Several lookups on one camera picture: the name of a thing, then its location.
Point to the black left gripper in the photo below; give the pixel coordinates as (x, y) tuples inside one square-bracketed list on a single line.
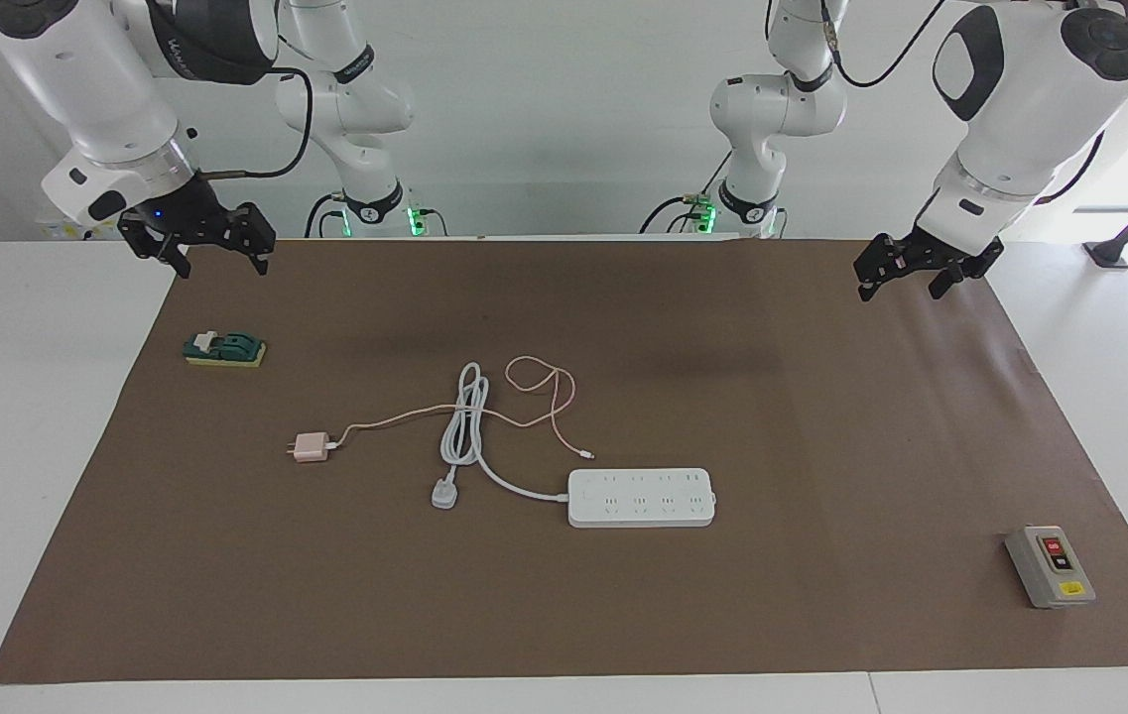
[(921, 253)]

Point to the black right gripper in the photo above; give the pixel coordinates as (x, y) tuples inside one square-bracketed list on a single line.
[(191, 218)]

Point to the pink charger plug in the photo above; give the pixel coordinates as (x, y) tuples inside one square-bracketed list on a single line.
[(309, 448)]

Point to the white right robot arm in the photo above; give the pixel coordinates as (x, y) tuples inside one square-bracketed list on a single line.
[(87, 69)]

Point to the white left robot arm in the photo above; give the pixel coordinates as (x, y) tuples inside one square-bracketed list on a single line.
[(1020, 109)]

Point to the white power strip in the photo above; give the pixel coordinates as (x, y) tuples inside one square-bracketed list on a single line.
[(641, 498)]

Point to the white box with yellow labels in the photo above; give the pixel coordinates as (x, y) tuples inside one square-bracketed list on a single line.
[(67, 232)]

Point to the brown table mat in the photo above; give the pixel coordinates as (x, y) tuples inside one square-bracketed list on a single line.
[(623, 605)]

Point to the grey push-button switch box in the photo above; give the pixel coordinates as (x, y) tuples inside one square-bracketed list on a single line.
[(1050, 567)]

